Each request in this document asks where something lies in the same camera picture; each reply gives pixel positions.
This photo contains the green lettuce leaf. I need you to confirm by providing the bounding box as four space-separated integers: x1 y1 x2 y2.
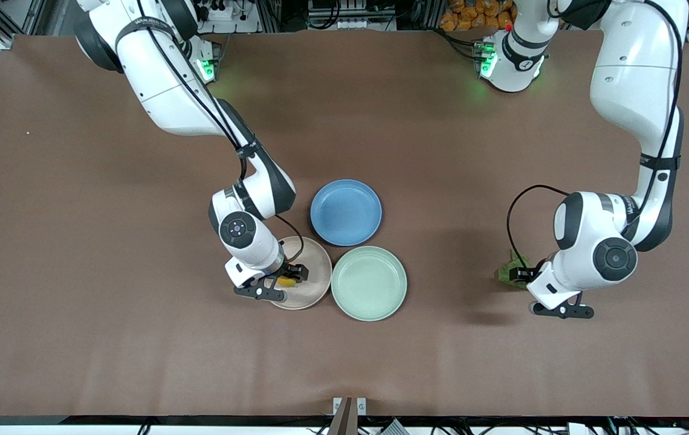
497 249 532 289

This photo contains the bag of orange snacks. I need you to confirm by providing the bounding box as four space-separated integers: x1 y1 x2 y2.
439 0 517 31

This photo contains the grey metal bracket post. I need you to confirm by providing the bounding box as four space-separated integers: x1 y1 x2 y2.
328 397 367 435

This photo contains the blue plate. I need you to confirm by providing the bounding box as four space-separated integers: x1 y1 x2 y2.
310 179 383 247

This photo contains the pale green plate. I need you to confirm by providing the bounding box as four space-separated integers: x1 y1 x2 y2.
331 245 408 322

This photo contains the brown table cover sheet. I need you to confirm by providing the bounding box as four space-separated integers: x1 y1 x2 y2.
0 30 689 417

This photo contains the white power strip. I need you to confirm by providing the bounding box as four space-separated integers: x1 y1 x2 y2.
196 3 235 22

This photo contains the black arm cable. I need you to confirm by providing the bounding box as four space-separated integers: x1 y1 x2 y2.
506 0 684 272
136 0 305 263

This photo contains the beige plate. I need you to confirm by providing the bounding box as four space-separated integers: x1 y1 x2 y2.
269 236 333 311

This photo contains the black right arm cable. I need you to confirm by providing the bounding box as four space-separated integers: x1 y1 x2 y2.
136 0 305 263

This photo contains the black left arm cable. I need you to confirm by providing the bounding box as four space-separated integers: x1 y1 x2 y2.
506 0 684 272

